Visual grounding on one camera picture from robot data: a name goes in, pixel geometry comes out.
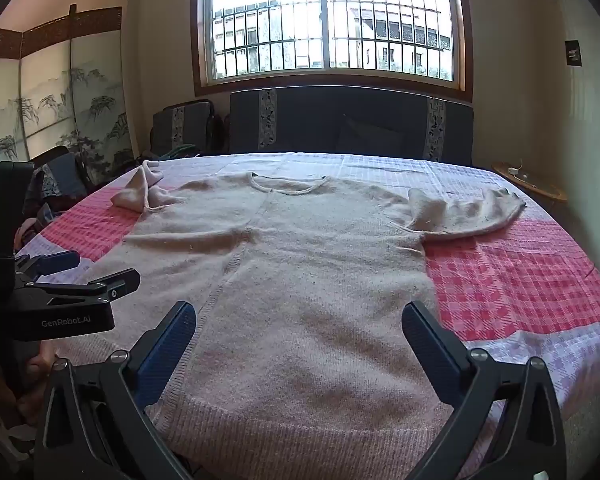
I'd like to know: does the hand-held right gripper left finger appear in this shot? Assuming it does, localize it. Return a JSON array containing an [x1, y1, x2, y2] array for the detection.
[[32, 301, 197, 480]]

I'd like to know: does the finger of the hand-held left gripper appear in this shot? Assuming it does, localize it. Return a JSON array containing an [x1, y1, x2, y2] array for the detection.
[[14, 250, 81, 278], [27, 268, 141, 307]]

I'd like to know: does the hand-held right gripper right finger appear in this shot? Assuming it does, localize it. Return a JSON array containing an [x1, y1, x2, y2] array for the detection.
[[401, 301, 568, 480]]

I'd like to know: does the beige knit sweater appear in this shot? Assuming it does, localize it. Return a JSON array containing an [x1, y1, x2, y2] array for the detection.
[[55, 160, 527, 480]]

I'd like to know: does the person's left hand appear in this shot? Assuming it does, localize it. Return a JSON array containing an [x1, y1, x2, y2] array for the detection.
[[19, 352, 60, 423]]

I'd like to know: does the dark chair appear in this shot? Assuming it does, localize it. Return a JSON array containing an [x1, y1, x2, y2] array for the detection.
[[22, 146, 89, 221]]

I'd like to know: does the pink checked blanket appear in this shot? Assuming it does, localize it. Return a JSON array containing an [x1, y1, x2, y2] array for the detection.
[[12, 152, 600, 467]]

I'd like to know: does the painted folding screen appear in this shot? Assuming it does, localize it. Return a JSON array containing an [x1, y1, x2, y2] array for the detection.
[[0, 5, 136, 187]]

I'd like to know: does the dark armchair by window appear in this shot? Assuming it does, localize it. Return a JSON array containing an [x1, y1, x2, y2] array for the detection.
[[150, 100, 227, 159]]

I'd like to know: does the round wooden side table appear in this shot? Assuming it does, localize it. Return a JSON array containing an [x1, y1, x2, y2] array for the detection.
[[491, 160, 569, 205]]

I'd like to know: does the dark long sofa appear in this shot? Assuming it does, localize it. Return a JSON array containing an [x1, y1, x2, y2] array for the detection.
[[228, 85, 475, 169]]

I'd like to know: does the barred window with wooden frame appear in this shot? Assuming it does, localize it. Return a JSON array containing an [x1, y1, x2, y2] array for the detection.
[[191, 0, 475, 99]]

